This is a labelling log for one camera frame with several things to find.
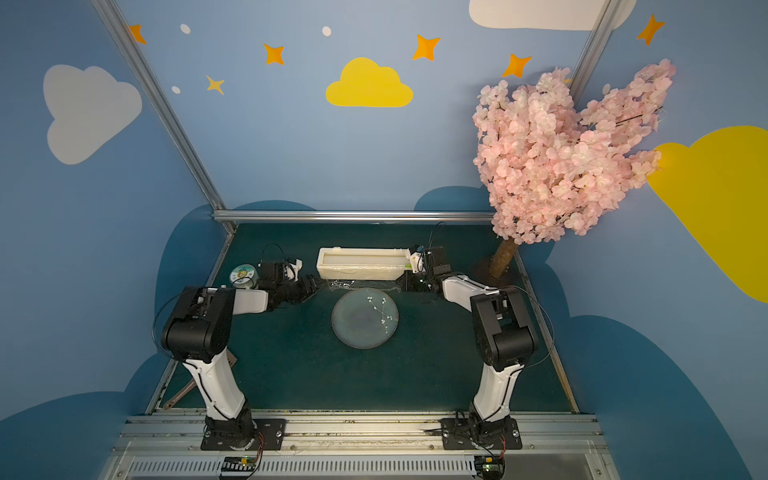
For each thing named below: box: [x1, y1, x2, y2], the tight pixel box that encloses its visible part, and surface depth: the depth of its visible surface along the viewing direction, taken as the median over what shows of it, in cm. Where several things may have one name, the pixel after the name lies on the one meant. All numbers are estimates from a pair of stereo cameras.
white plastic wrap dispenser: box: [316, 246, 412, 281], surface depth 103 cm
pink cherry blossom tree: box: [472, 58, 676, 279], surface depth 66 cm
